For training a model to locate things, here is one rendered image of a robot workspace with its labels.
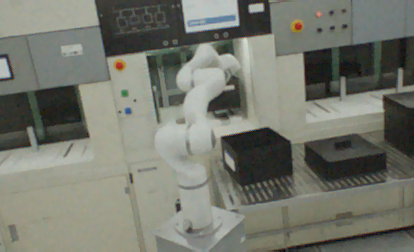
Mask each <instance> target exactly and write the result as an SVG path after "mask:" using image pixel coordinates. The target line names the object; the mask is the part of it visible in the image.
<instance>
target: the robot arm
mask: <svg viewBox="0 0 414 252"><path fill-rule="evenodd" d="M239 69H240V64H239V63H238V61H237V59H235V57H233V56H232V55H230V54H224V55H222V56H218V54H217V52H216V51H215V50H214V48H213V47H212V46H211V45H209V44H207V43H203V44H201V45H200V46H199V47H198V48H197V50H196V52H195V56H194V57H193V59H192V60H191V61H190V62H188V63H187V64H186V65H185V66H184V67H183V68H182V69H181V70H180V72H179V73H178V74H177V79H176V83H177V87H178V88H180V90H182V91H184V92H188V94H187V95H186V98H185V100H184V105H183V115H184V119H186V121H187V122H188V123H189V124H184V125H166V126H164V127H162V128H160V129H159V130H158V131H157V133H156V134H155V139H154V140H155V149H156V150H157V153H158V154H159V156H161V157H162V159H163V160H164V161H166V163H168V165H170V166H171V168H173V170H174V171H175V174H176V177H177V185H178V190H179V194H180V198H179V199H180V203H181V208H182V216H181V217H179V219H177V221H176V223H175V228H176V230H177V232H178V233H179V234H181V235H184V236H186V237H202V236H205V235H209V234H211V233H214V232H215V231H216V230H218V228H220V226H221V225H222V217H221V216H220V215H219V214H218V212H215V211H213V210H212V208H211V199H210V193H209V183H208V177H207V173H206V168H205V167H204V165H202V164H201V163H198V162H196V161H193V160H192V159H189V158H188V157H187V156H198V155H205V154H209V153H210V152H212V151H213V149H214V148H215V143H216V141H215V132H213V128H212V127H211V124H210V123H209V121H208V120H207V118H206V110H207V107H208V104H209V101H211V100H212V99H214V98H215V97H217V95H219V94H220V93H221V92H222V91H223V90H224V88H225V87H226V82H227V81H229V78H230V76H231V75H232V74H234V73H235V72H237V71H238V70H239Z"/></svg>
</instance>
